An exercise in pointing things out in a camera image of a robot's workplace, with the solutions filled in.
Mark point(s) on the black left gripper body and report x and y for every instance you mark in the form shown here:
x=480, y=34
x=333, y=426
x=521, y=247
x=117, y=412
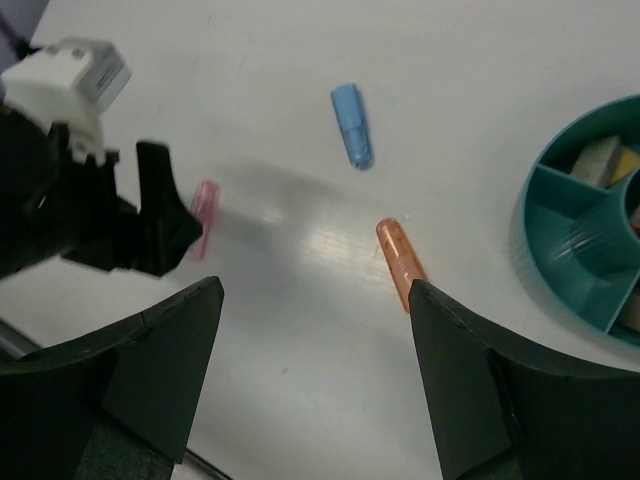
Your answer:
x=52, y=205

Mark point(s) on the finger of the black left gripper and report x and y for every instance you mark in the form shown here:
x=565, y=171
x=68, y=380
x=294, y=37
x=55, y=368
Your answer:
x=161, y=233

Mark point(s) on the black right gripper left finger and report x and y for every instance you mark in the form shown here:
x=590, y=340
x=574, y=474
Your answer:
x=117, y=403

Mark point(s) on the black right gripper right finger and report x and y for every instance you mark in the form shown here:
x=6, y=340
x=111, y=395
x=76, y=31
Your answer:
x=505, y=407

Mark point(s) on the pink translucent case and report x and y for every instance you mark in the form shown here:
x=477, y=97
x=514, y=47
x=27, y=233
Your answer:
x=204, y=207

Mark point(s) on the orange translucent case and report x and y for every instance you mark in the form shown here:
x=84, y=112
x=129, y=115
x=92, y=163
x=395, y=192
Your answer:
x=403, y=263

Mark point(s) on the yellow eraser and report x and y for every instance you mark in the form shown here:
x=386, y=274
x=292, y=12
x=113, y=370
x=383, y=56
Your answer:
x=629, y=160

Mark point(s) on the teal round desk organizer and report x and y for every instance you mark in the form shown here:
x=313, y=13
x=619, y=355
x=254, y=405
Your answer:
x=573, y=244

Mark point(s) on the blue translucent case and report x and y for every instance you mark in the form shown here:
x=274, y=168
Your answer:
x=352, y=123

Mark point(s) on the grey white eraser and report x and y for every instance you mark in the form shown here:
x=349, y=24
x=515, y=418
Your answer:
x=597, y=161

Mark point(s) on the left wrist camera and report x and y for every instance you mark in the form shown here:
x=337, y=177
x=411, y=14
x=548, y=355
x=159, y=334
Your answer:
x=72, y=82

